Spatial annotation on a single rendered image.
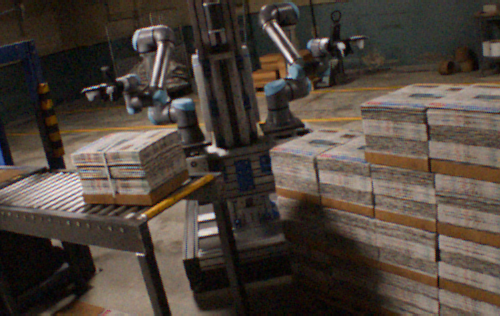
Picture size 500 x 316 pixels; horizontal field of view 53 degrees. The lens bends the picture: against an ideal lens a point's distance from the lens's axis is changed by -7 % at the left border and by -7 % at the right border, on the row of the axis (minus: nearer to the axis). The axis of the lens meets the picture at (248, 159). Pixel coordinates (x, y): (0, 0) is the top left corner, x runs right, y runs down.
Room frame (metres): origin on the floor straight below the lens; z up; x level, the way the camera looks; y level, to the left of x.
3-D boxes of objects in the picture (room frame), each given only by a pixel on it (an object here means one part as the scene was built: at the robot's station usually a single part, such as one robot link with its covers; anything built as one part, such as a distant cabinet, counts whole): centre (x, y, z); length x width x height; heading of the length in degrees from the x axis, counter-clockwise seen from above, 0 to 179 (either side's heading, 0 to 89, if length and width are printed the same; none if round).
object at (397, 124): (1.90, -0.67, 0.95); 0.38 x 0.29 x 0.23; 126
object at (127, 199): (2.12, 0.39, 0.83); 0.29 x 0.16 x 0.04; 151
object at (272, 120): (2.87, -0.21, 0.87); 0.15 x 0.15 x 0.10
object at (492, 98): (1.66, -0.83, 1.07); 0.37 x 0.28 x 0.01; 124
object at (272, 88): (2.87, -0.22, 0.98); 0.13 x 0.12 x 0.14; 118
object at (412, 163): (1.90, -0.67, 0.86); 0.38 x 0.29 x 0.04; 126
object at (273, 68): (8.92, -0.93, 0.28); 1.20 x 0.83 x 0.57; 56
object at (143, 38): (2.91, 0.41, 1.19); 0.15 x 0.12 x 0.55; 66
